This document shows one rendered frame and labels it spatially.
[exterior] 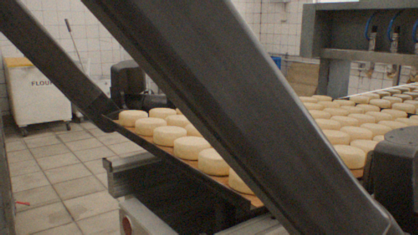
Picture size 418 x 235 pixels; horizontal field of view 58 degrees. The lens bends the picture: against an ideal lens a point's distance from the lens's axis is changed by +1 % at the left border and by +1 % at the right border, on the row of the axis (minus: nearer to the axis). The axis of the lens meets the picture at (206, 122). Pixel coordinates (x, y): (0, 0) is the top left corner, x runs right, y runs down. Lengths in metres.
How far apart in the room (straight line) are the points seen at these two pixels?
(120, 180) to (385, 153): 0.45
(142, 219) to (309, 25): 0.81
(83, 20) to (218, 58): 4.55
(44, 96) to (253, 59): 3.84
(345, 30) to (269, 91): 1.03
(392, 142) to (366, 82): 4.55
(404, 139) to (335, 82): 0.99
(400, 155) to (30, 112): 3.84
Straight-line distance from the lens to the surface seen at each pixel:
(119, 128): 0.62
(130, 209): 0.64
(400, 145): 0.34
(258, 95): 0.21
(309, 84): 5.13
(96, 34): 4.77
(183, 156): 0.50
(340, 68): 1.35
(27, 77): 3.97
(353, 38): 1.22
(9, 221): 1.96
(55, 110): 4.07
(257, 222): 0.47
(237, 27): 0.20
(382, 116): 0.83
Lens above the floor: 1.14
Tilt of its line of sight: 16 degrees down
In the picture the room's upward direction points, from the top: straight up
